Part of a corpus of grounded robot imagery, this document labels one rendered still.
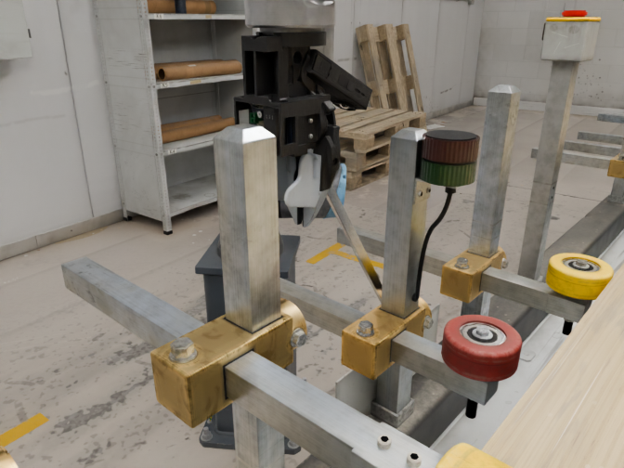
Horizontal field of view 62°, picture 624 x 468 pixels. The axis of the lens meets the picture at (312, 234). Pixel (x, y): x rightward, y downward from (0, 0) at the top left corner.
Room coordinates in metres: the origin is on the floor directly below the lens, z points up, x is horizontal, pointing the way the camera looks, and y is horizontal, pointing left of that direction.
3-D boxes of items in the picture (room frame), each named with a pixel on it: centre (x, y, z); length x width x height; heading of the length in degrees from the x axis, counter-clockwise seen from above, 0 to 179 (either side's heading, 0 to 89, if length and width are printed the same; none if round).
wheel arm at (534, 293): (0.77, -0.22, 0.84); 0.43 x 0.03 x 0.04; 49
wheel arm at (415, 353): (0.61, -0.03, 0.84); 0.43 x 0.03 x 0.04; 49
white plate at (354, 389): (0.63, -0.11, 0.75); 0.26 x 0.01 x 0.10; 139
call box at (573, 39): (0.97, -0.45, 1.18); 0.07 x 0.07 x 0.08; 49
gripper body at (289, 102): (0.56, 0.03, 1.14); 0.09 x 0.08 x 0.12; 137
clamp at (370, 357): (0.57, -0.10, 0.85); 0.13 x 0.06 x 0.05; 139
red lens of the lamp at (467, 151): (0.56, -0.15, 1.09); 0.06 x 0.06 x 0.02
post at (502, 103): (0.78, -0.28, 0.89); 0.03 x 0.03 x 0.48; 49
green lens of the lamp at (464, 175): (0.56, -0.15, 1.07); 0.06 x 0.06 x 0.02
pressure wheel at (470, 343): (0.47, -0.18, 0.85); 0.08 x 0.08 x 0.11
